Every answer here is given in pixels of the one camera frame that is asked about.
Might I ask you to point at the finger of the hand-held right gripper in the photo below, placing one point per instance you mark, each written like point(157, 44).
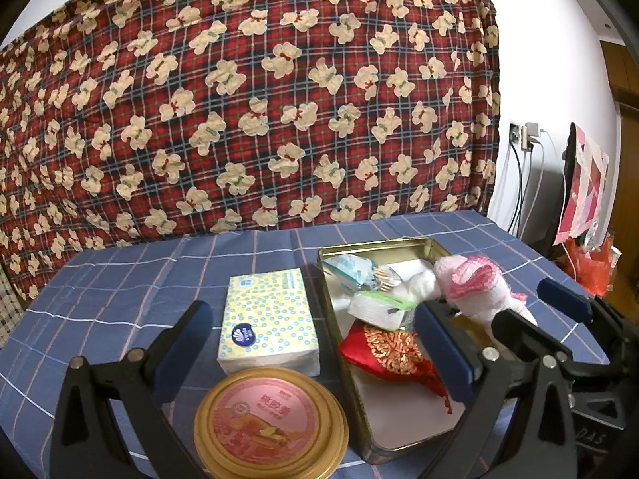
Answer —
point(564, 295)
point(529, 334)

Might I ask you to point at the red plaid bear print blanket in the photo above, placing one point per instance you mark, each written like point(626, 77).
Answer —
point(249, 110)

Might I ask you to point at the red gold embroidered pouch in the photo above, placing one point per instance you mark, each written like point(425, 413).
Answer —
point(389, 352)

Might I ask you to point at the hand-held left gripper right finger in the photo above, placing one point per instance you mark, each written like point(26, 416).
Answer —
point(444, 354)

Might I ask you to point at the wooden door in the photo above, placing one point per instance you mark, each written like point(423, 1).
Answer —
point(621, 134)

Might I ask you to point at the pink white knitted cloth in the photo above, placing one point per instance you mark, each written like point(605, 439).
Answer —
point(474, 284)

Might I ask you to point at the blue plaid sheet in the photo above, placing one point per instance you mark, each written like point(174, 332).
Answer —
point(125, 289)

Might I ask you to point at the cotton swab pack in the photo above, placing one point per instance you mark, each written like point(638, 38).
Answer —
point(387, 277)

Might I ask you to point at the gold rectangular tin box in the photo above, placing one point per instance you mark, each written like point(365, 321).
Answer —
point(344, 359)

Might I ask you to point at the cream green checked cloth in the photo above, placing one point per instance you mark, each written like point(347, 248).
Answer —
point(7, 304)

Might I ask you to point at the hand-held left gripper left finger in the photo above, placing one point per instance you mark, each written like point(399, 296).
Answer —
point(187, 344)

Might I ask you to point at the dotted tissue pack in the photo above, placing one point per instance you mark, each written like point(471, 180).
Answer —
point(269, 319)

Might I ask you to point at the wall socket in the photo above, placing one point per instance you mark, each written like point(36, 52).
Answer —
point(516, 134)

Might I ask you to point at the orange plastic bag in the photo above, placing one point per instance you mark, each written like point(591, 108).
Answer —
point(596, 264)

